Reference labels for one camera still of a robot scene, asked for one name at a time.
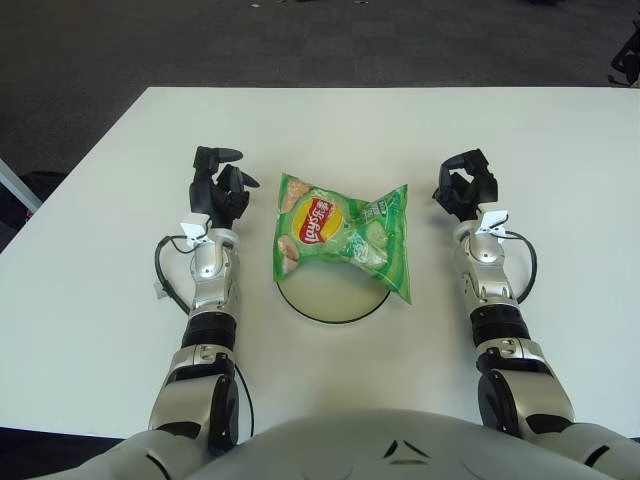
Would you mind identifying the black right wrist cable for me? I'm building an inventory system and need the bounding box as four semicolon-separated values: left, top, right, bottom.
502;229;540;304

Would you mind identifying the white desk panel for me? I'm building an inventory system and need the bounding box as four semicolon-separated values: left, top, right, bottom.
0;158;42;211

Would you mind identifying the grey robot torso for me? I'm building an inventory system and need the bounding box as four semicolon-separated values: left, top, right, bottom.
184;407;609;480

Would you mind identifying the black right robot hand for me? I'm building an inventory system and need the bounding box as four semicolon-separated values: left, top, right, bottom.
432;147;500;224

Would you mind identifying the green potato chips bag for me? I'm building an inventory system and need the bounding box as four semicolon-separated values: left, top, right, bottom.
272;171;414;305

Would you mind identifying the black office chair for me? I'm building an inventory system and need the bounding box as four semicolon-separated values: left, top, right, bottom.
607;34;640;89

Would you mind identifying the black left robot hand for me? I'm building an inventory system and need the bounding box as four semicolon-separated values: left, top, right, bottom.
188;145;261;234

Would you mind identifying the white plate with black rim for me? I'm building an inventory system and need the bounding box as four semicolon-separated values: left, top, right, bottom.
277;259;391;326

